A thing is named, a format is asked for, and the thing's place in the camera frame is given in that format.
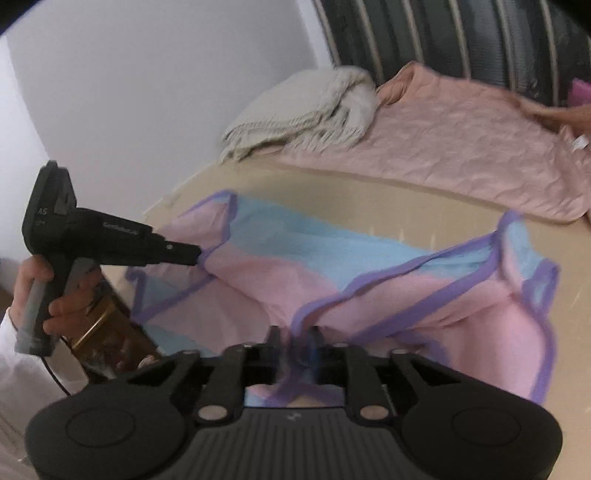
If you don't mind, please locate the pink blue purple-trimmed garment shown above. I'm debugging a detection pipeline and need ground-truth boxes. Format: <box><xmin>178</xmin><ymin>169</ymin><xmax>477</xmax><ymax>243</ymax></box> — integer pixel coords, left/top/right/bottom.
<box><xmin>125</xmin><ymin>190</ymin><xmax>559</xmax><ymax>407</ymax></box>

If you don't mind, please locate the white sleeve forearm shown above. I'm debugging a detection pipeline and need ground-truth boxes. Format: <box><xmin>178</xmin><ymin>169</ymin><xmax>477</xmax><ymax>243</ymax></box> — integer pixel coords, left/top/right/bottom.
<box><xmin>0</xmin><ymin>315</ymin><xmax>88</xmax><ymax>479</ymax></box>

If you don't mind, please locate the person's left hand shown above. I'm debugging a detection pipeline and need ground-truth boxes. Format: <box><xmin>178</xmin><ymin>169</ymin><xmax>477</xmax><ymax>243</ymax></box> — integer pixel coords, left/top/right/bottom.
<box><xmin>9</xmin><ymin>254</ymin><xmax>105</xmax><ymax>339</ymax></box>

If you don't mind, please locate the brown patterned bag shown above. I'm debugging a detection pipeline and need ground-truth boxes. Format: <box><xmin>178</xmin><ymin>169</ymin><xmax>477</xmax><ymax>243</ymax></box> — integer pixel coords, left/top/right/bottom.
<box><xmin>68</xmin><ymin>280</ymin><xmax>163</xmax><ymax>379</ymax></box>

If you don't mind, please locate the beige knitted blanket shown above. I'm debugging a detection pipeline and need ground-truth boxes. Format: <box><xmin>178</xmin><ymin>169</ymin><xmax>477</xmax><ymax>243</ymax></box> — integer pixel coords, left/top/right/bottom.
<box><xmin>221</xmin><ymin>66</ymin><xmax>379</xmax><ymax>162</ymax></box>

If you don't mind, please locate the pink quilted blanket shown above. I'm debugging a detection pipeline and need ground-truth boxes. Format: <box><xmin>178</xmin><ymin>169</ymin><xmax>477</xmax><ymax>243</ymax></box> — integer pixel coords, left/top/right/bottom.
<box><xmin>279</xmin><ymin>63</ymin><xmax>590</xmax><ymax>223</ymax></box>

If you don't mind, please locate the magenta pink box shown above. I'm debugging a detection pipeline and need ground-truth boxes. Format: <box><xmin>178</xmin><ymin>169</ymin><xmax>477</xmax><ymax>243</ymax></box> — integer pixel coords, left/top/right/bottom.
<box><xmin>567</xmin><ymin>78</ymin><xmax>591</xmax><ymax>107</ymax></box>

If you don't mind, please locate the metal window railing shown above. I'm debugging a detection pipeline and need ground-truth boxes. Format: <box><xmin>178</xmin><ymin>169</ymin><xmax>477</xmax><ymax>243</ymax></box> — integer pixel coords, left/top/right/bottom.
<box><xmin>315</xmin><ymin>0</ymin><xmax>590</xmax><ymax>106</ymax></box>

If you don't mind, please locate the black cable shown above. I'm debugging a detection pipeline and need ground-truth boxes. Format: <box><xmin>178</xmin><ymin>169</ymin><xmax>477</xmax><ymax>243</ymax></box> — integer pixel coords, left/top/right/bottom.
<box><xmin>41</xmin><ymin>352</ymin><xmax>77</xmax><ymax>398</ymax></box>

